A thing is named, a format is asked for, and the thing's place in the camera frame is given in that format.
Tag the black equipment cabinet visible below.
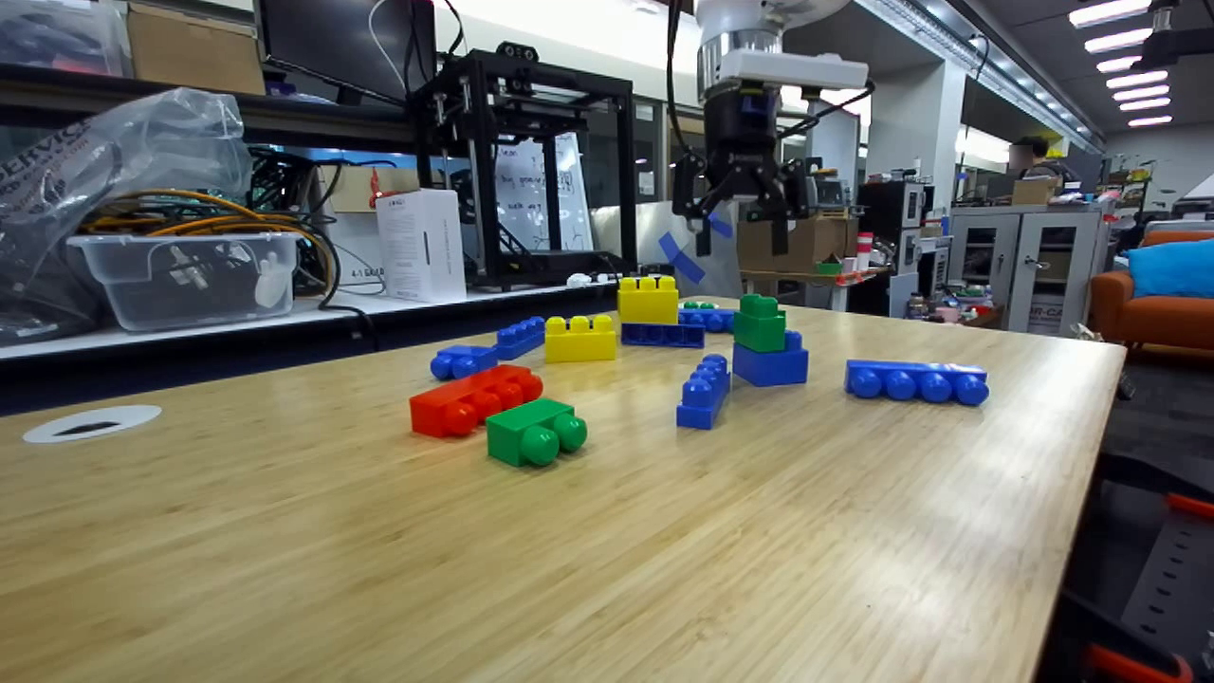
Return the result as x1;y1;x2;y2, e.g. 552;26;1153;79
858;178;942;319

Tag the wide blue toy block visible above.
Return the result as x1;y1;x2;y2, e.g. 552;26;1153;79
680;300;741;336

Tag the long blue toy block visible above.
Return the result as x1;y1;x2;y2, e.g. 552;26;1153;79
672;351;735;431
840;355;992;408

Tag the clear plastic container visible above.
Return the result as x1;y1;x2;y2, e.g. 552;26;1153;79
0;0;134;83

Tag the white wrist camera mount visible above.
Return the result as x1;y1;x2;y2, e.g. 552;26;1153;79
716;46;875;96

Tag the black chair with red trim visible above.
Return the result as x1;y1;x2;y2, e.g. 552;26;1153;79
1034;485;1214;683

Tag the clear plastic bag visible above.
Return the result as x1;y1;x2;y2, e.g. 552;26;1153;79
0;88;257;346

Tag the white glass-door cabinet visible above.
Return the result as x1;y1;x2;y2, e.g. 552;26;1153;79
943;206;1112;336

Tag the white topped workbench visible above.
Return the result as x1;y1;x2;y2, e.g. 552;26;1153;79
0;278;620;422

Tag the brown cardboard box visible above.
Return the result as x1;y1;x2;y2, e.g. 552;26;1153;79
735;211;864;278
125;0;269;102

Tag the black monitor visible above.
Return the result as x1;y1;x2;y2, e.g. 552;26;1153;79
252;0;440;109

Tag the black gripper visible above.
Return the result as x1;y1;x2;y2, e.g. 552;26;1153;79
672;79;818;256

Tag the person with dark hair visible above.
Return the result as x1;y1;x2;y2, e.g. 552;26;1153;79
1006;127;1064;180

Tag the small yellow toy block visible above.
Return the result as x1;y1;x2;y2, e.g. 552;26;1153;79
541;311;627;366

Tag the white table cable grommet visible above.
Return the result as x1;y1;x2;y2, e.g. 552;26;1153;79
17;400;166;452

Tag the square blue toy block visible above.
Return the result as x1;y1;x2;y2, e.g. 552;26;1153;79
730;328;813;389

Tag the green two-stud toy block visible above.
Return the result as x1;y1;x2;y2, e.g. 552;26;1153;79
483;393;590;469

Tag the clear panel with blue tape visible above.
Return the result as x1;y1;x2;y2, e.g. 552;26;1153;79
590;192;747;300

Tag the large yellow toy block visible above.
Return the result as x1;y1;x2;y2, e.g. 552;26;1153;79
614;270;684;328

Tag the blue toy building block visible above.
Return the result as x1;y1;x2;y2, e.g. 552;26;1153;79
617;322;709;351
490;316;551;362

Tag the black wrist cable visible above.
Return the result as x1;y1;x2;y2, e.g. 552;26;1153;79
662;0;699;180

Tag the orange sofa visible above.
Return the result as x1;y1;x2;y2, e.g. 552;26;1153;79
1087;223;1214;362

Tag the small blue toy block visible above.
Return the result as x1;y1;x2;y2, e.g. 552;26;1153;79
423;340;499;388

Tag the red toy building block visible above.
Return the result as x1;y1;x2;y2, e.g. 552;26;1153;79
404;362;545;443

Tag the clear plastic storage bin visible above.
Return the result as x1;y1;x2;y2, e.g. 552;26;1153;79
69;226;306;336

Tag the blue cushion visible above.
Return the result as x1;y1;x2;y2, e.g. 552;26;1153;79
1119;235;1214;302

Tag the white board panel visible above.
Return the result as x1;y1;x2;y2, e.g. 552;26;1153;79
806;89;864;206

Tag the black 3D printer frame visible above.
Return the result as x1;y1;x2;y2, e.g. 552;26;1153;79
410;40;639;290

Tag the white cardboard box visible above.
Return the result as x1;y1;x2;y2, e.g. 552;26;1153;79
371;184;470;306

